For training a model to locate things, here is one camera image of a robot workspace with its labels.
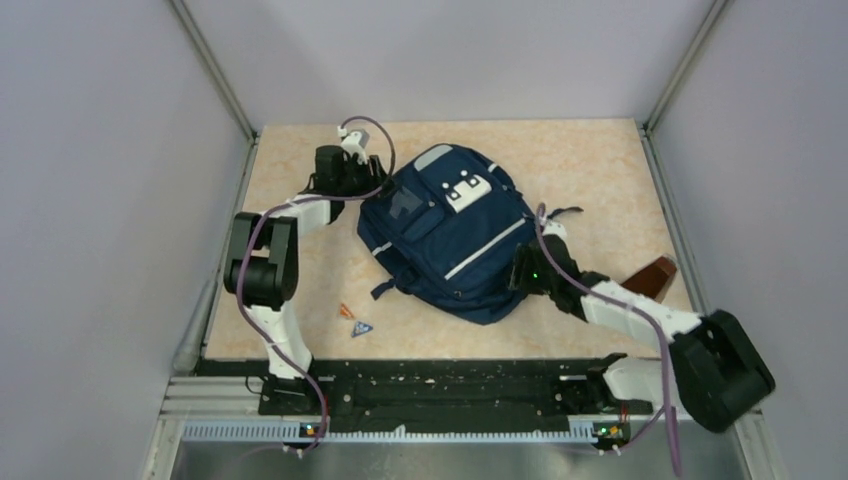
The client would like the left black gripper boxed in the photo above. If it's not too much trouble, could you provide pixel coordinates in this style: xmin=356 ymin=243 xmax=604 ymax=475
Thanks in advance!
xmin=338 ymin=155 xmax=398 ymax=201

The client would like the navy blue student backpack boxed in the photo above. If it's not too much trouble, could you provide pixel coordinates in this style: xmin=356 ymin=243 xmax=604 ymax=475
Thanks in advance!
xmin=357 ymin=143 xmax=535 ymax=325

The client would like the small orange eraser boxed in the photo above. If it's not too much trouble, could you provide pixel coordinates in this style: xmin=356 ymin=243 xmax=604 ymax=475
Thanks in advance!
xmin=339 ymin=304 xmax=356 ymax=320

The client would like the blue triangular eraser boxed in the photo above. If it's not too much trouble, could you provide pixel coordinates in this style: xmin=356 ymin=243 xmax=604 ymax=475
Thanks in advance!
xmin=351 ymin=321 xmax=374 ymax=338

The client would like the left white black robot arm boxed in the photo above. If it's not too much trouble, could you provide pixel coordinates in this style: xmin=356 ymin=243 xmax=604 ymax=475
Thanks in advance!
xmin=223 ymin=145 xmax=395 ymax=414

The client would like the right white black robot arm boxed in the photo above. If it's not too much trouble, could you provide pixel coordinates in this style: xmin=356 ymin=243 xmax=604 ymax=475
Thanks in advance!
xmin=510 ymin=235 xmax=776 ymax=433

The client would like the brown leather pouch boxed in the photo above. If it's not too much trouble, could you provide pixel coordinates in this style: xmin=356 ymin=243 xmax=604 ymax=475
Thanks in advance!
xmin=621 ymin=255 xmax=678 ymax=302

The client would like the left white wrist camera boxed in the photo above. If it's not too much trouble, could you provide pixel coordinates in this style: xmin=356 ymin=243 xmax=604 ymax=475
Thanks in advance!
xmin=337 ymin=126 xmax=370 ymax=164

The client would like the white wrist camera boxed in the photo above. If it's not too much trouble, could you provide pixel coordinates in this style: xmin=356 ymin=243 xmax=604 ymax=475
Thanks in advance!
xmin=337 ymin=126 xmax=370 ymax=164
xmin=541 ymin=219 xmax=567 ymax=242

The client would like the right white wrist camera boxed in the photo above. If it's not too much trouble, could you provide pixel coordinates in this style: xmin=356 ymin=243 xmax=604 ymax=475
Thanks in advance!
xmin=541 ymin=219 xmax=567 ymax=242

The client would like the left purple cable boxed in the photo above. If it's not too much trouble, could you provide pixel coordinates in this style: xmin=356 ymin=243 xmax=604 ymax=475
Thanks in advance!
xmin=235 ymin=115 xmax=397 ymax=457

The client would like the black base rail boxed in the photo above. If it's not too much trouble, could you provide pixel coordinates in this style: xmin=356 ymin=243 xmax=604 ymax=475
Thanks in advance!
xmin=258 ymin=357 xmax=654 ymax=435

